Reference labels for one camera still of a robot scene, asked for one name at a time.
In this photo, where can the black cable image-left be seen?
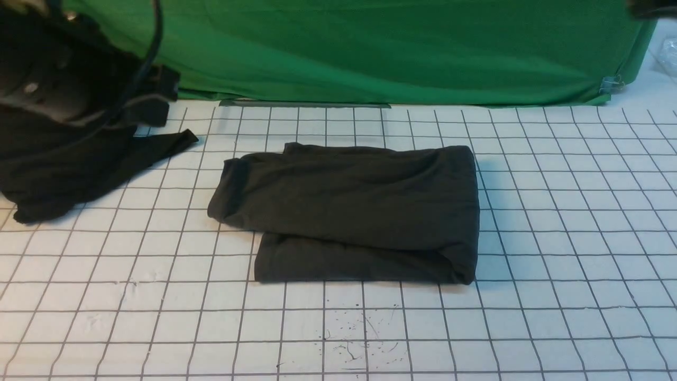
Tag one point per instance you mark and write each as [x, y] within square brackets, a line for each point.
[136, 88]

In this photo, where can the black clothes pile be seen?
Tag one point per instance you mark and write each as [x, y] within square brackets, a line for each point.
[45, 187]

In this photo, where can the metal binder clip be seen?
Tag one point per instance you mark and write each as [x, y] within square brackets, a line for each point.
[612, 85]

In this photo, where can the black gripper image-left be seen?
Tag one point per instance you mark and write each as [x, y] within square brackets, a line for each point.
[150, 103]

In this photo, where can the gray long-sleeved shirt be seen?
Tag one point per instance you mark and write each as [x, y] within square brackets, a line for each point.
[355, 213]

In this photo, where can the clear plastic bag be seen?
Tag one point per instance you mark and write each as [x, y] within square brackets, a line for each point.
[665, 56]

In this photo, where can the white grid table mat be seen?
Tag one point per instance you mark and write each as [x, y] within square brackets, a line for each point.
[576, 277]

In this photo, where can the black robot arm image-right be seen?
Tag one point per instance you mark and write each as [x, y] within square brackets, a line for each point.
[652, 9]

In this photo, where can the green backdrop cloth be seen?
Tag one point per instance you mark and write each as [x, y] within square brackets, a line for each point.
[498, 53]

